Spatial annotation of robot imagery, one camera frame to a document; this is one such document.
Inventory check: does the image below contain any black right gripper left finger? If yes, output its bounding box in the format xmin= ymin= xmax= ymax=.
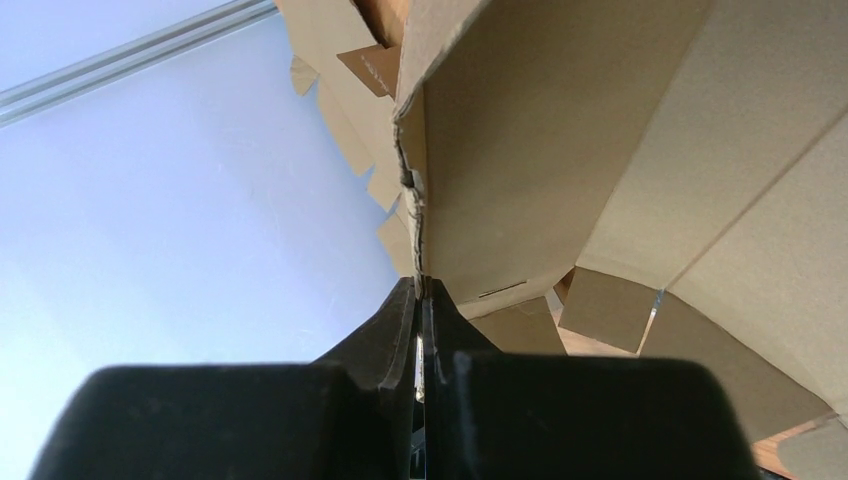
xmin=32 ymin=278 xmax=416 ymax=479

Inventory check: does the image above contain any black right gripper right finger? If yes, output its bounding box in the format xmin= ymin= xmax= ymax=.
xmin=421 ymin=278 xmax=760 ymax=479

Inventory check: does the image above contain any brown cardboard box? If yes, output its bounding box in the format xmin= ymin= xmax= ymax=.
xmin=278 ymin=1 xmax=847 ymax=479

